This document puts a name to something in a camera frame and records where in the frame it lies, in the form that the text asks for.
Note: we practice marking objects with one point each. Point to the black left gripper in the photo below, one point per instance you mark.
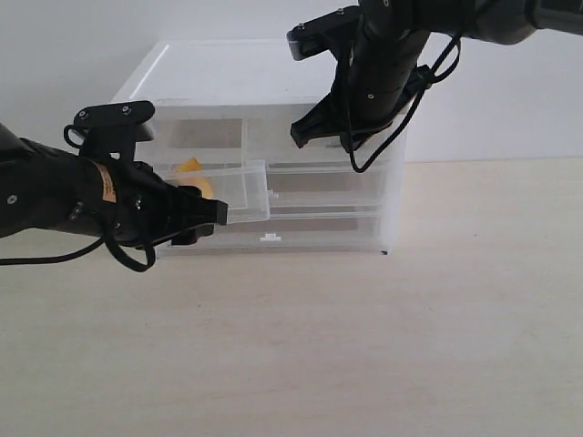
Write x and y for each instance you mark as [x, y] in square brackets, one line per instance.
[136, 206]

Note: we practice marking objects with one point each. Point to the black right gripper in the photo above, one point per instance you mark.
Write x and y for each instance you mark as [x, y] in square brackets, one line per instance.
[369, 84]

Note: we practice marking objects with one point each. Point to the yellow cheese wedge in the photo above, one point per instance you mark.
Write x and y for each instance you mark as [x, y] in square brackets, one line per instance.
[188, 174]

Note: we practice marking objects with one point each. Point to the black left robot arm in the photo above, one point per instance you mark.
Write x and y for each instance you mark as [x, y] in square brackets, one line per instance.
[48, 188]

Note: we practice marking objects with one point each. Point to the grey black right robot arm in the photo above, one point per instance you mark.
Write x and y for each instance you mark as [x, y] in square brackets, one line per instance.
[499, 22]

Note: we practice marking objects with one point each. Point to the white plastic drawer cabinet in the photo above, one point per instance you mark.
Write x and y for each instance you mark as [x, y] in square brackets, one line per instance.
[238, 80]

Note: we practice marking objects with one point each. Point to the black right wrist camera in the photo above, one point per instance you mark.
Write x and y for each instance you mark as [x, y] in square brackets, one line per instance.
[332, 32]

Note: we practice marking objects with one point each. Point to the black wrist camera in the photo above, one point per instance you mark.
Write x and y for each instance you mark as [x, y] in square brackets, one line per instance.
[114, 128]
[332, 32]

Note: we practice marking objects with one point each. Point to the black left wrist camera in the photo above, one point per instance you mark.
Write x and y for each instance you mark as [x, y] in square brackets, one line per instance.
[114, 128]

